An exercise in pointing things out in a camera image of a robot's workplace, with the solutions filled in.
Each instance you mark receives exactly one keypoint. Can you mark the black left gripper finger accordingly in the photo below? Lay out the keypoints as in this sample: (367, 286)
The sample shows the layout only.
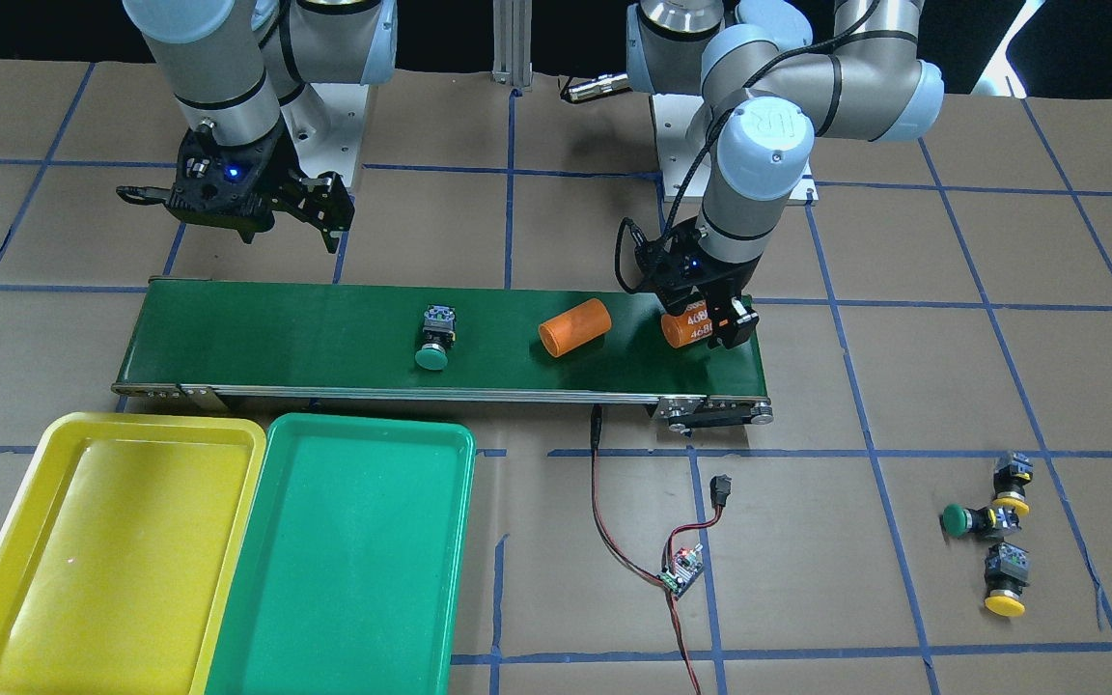
(733, 320)

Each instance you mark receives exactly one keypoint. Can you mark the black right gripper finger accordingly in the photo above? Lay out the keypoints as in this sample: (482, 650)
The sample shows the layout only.
(323, 202)

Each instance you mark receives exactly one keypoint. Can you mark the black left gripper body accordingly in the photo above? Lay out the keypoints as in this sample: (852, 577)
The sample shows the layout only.
(722, 282)

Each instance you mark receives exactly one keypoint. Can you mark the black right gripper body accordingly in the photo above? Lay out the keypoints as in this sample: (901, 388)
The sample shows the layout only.
(278, 170)

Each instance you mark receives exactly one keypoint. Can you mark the orange cylinder with label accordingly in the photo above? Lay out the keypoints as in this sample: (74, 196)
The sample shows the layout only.
(688, 328)

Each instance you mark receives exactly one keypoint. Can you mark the plain orange cylinder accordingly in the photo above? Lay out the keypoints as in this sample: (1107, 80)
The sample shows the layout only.
(576, 327)

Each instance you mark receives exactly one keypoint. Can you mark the green push button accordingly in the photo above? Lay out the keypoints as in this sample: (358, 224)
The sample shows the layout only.
(437, 335)
(991, 523)

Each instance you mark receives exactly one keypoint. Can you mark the yellow push button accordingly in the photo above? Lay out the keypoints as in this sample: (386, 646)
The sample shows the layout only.
(1012, 472)
(1007, 572)

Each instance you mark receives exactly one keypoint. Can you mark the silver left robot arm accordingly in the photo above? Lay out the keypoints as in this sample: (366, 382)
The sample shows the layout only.
(767, 92)

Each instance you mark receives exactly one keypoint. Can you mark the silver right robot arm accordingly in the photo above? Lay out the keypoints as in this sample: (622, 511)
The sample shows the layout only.
(274, 95)

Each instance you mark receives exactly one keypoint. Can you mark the green conveyor belt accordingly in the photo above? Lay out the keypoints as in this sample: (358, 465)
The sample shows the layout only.
(204, 340)

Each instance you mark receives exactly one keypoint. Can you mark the small motor controller board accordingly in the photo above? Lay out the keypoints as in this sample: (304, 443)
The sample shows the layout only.
(682, 569)

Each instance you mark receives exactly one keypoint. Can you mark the green plastic tray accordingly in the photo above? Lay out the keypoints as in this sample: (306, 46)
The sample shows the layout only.
(348, 579)

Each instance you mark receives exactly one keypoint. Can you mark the yellow plastic tray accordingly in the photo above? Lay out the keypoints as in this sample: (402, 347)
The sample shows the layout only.
(118, 555)

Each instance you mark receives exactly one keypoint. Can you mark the aluminium frame post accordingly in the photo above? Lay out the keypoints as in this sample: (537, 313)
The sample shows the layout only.
(512, 43)

